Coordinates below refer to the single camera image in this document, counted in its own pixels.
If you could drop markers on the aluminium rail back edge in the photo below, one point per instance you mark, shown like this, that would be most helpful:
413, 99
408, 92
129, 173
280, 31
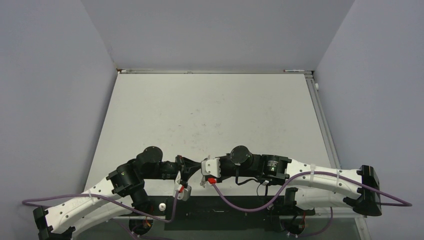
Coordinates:
244, 71

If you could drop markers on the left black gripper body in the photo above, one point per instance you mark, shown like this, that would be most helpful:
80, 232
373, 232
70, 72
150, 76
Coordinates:
180, 164

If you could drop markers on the aluminium rail edge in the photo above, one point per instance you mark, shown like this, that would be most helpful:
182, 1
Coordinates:
244, 71
322, 121

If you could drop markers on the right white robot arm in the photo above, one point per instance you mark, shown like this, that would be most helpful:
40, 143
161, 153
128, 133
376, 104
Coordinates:
357, 189

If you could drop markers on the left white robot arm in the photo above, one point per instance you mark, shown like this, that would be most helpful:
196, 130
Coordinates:
121, 189

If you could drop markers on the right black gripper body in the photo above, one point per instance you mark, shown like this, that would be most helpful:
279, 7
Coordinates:
229, 168

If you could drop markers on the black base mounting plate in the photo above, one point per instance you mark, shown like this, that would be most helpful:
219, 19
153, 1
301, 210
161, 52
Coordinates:
211, 213

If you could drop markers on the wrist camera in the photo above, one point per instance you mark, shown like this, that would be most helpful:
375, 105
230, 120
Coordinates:
182, 187
211, 167

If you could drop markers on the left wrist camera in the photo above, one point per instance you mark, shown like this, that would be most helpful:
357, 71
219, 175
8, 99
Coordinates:
182, 187

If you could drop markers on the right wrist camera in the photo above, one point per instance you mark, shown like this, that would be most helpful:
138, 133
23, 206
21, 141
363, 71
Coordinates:
211, 167

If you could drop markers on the aluminium rail right edge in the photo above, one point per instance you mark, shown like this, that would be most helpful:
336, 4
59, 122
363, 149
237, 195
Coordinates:
322, 121

